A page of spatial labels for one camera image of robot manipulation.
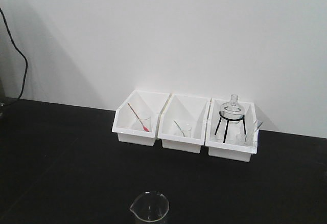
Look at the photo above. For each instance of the right white plastic bin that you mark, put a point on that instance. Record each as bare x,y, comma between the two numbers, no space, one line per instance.
230,149

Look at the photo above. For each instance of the middle white plastic bin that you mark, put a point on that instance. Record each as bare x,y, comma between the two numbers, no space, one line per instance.
184,109

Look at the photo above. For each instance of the clear glass beaker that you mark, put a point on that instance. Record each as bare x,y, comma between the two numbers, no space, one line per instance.
150,207

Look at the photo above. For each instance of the glass alcohol lamp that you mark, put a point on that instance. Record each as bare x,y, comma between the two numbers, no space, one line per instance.
232,110

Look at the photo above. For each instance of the small beaker in right bin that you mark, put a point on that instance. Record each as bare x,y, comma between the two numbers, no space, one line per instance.
242,140

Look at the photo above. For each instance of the small beaker in middle bin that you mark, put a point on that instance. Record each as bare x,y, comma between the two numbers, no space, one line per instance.
186,130

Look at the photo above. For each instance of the clear dropper in middle bin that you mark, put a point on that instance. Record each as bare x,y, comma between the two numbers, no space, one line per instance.
179,128

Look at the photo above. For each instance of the left white plastic bin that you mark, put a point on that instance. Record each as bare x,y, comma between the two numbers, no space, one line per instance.
125,123

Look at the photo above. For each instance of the small beaker in bin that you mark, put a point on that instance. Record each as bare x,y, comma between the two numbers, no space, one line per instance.
186,130
146,119
242,140

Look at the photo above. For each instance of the white plastic bin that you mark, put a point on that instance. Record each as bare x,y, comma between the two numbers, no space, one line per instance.
184,109
230,149
125,123

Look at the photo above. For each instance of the black metal tripod stand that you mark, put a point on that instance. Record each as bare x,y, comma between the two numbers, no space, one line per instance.
228,121

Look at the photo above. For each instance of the small beaker in left bin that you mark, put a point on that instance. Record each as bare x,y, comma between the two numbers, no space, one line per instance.
146,119

